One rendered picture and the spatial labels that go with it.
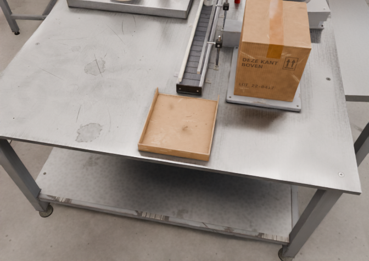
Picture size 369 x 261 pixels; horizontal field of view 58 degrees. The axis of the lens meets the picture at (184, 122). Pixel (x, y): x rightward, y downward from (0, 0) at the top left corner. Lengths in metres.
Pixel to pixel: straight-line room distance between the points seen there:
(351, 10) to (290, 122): 0.95
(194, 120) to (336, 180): 0.55
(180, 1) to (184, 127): 0.84
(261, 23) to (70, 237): 1.50
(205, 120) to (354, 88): 0.68
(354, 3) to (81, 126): 1.63
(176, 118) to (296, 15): 0.61
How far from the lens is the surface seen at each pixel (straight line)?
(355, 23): 2.02
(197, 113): 1.33
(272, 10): 1.41
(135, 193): 1.84
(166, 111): 1.34
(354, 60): 1.77
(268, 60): 1.27
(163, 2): 1.90
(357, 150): 1.97
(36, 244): 2.11
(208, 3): 1.85
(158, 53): 1.62
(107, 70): 1.56
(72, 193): 1.92
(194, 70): 1.45
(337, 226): 2.17
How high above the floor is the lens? 1.83
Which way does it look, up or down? 50 degrees down
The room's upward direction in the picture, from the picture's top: straight up
